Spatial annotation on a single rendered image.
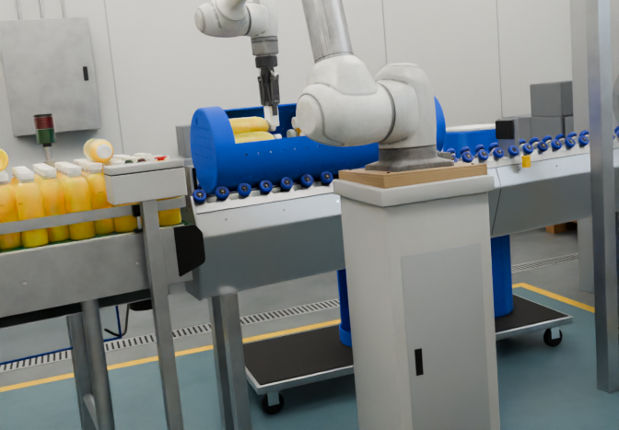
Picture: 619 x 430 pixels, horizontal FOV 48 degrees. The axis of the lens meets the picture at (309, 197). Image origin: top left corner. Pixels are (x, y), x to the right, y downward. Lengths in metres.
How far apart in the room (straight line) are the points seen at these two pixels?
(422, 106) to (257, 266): 0.83
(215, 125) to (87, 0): 3.54
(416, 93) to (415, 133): 0.10
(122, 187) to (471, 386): 1.05
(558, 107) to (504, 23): 1.43
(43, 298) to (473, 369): 1.16
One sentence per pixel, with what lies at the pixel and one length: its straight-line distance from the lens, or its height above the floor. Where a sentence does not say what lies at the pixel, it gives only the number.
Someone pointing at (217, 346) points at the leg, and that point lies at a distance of 2.48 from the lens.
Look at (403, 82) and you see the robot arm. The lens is 1.81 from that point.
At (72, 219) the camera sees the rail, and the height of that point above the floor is 0.96.
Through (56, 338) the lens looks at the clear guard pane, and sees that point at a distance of 2.58.
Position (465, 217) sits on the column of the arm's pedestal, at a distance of 1.82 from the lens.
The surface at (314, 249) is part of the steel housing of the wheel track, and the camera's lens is 2.38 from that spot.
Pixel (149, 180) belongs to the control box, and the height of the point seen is 1.05.
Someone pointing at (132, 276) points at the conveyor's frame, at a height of 0.78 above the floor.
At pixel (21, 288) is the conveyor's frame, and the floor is 0.80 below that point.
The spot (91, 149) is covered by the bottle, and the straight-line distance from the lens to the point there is 2.12.
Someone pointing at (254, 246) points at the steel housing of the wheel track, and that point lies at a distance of 2.27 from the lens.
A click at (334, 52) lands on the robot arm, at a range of 1.74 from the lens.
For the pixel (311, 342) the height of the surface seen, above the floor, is 0.15.
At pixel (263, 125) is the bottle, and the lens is 2.34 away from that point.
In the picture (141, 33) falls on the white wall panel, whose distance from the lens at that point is 5.64.
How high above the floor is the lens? 1.23
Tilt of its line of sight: 8 degrees down
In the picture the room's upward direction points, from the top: 5 degrees counter-clockwise
